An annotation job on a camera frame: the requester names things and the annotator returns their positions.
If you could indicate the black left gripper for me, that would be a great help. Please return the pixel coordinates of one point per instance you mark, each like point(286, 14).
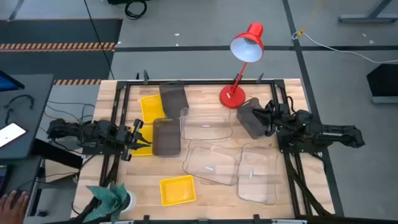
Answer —
point(126, 137)

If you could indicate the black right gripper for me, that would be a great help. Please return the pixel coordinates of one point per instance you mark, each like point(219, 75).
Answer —
point(275, 116)

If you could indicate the dark grey plastic basket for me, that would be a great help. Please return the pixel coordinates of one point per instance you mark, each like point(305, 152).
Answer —
point(166, 137)
point(248, 119)
point(172, 98)

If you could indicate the yellow plastic basket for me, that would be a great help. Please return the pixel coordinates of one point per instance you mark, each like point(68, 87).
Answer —
point(146, 132)
point(178, 190)
point(151, 109)

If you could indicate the red desk lamp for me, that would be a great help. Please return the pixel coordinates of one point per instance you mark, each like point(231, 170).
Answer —
point(232, 96)

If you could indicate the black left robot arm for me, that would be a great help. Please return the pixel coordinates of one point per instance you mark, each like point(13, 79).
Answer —
point(93, 130)

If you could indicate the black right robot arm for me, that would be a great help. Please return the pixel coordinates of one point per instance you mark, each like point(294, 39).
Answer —
point(326, 133)

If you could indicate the green plant in white pot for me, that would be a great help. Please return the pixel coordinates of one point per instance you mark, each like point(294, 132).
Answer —
point(109, 199)

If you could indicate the dark grey side desk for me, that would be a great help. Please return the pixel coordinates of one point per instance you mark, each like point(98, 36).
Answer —
point(34, 105)

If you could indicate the black box with grey base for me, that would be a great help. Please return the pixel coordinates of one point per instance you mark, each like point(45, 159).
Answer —
point(384, 82)

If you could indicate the black floor mat hazard stripes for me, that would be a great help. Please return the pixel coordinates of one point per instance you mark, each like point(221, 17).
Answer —
point(59, 34)

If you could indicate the person's hand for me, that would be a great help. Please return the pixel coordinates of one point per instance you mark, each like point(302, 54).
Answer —
point(12, 207)

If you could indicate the monitor with blue screen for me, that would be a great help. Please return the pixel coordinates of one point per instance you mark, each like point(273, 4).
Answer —
point(7, 82)

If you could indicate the grey metal stand foot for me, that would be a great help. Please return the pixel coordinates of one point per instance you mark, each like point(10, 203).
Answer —
point(370, 18)

